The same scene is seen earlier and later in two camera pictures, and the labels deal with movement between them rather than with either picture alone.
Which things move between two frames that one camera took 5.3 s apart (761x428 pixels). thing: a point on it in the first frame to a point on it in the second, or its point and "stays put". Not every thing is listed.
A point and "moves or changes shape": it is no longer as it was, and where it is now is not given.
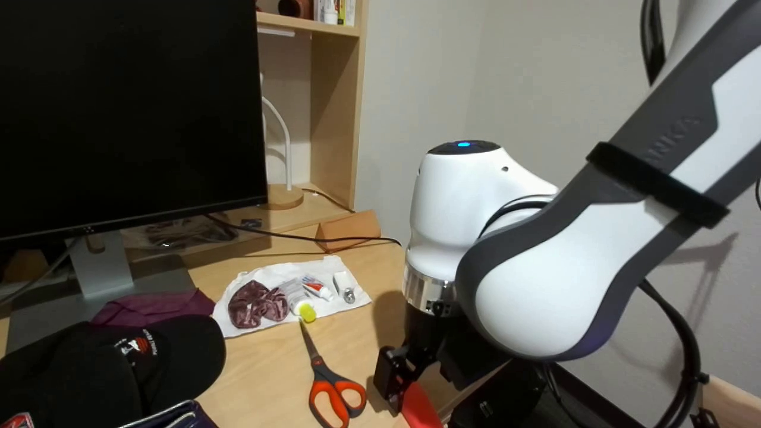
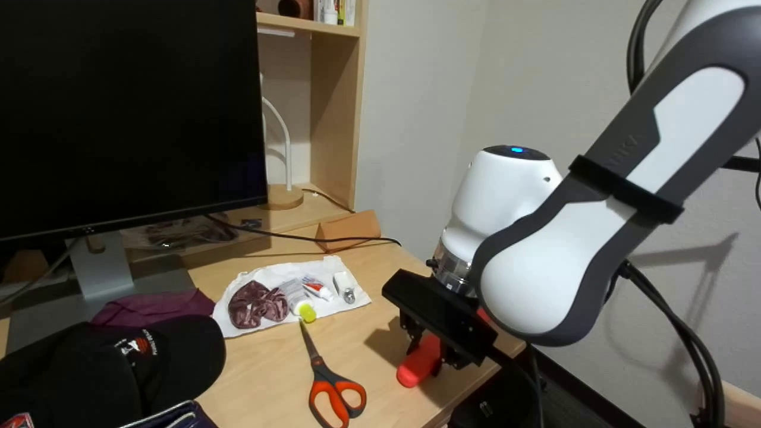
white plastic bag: [277, 293] stays put
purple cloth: [147, 311] stays put
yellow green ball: [307, 313] stays put
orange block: [419, 407] moves or changes shape
